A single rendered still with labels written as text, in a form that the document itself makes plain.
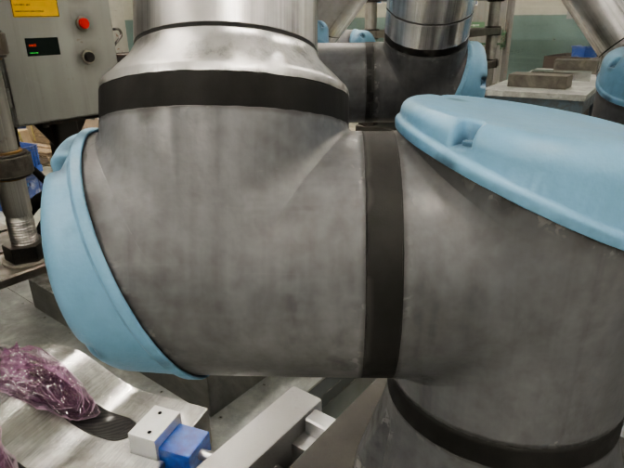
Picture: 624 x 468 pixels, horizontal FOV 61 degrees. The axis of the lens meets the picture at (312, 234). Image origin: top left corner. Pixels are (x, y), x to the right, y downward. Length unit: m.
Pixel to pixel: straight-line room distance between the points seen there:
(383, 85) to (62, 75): 1.12
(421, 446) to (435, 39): 0.33
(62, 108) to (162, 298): 1.32
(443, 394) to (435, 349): 0.03
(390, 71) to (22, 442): 0.56
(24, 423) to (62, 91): 0.97
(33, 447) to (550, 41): 6.70
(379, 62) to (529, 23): 6.54
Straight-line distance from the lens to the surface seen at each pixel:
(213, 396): 0.77
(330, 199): 0.20
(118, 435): 0.71
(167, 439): 0.66
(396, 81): 0.50
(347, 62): 0.51
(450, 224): 0.21
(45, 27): 1.50
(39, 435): 0.72
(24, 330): 1.08
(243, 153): 0.20
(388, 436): 0.30
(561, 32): 6.96
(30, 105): 1.48
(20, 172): 1.32
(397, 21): 0.49
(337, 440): 0.39
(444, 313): 0.21
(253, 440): 0.46
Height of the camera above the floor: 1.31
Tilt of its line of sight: 22 degrees down
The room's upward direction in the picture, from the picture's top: 1 degrees counter-clockwise
